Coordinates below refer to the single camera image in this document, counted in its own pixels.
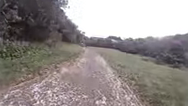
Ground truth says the grey gravel-strewn paved path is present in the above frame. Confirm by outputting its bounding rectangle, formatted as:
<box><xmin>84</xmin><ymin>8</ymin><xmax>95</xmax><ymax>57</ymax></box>
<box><xmin>0</xmin><ymin>38</ymin><xmax>161</xmax><ymax>106</ymax></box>

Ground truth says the row of trees and bushes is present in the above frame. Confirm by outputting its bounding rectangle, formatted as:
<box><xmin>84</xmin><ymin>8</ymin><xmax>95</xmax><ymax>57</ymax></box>
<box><xmin>82</xmin><ymin>19</ymin><xmax>188</xmax><ymax>70</ymax></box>

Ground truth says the grass field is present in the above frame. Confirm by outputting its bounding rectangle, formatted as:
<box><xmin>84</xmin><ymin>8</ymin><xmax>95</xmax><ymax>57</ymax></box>
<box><xmin>79</xmin><ymin>45</ymin><xmax>188</xmax><ymax>106</ymax></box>

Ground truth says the grass and weed verge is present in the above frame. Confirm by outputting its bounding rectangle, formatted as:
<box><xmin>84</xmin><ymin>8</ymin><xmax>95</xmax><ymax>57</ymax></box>
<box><xmin>0</xmin><ymin>35</ymin><xmax>86</xmax><ymax>106</ymax></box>

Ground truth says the wood of tall trees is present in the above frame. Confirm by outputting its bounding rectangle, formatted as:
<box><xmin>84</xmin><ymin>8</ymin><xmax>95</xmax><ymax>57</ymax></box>
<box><xmin>0</xmin><ymin>0</ymin><xmax>91</xmax><ymax>54</ymax></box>

